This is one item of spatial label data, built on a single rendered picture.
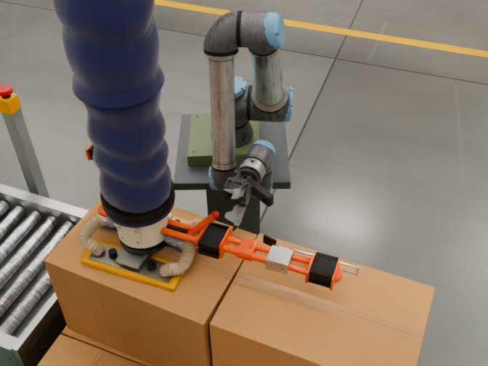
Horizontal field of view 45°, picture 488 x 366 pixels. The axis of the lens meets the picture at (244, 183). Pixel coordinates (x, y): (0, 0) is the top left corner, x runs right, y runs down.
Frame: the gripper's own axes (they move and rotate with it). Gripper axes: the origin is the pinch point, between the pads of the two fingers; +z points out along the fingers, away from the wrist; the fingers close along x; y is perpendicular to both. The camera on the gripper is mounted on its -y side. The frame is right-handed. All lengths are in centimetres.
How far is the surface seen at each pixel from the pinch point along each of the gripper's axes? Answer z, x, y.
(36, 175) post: -40, -52, 119
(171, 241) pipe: 12.8, -4.7, 16.7
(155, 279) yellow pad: 24.3, -10.9, 17.7
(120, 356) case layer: 32, -54, 34
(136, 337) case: 31, -37, 25
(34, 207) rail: -21, -51, 106
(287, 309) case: 19.6, -13.2, -24.5
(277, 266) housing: 14.5, -0.7, -19.5
